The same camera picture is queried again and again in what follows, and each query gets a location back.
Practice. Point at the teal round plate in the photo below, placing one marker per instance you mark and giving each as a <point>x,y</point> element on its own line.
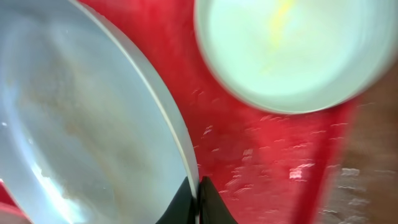
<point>89,131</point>
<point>295,57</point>

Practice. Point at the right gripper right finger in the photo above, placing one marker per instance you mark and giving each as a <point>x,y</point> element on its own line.
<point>212,207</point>

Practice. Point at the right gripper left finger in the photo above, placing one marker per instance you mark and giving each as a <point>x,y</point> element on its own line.
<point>182,209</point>

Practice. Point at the red plastic tray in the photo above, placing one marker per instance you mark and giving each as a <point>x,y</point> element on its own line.
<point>267,168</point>

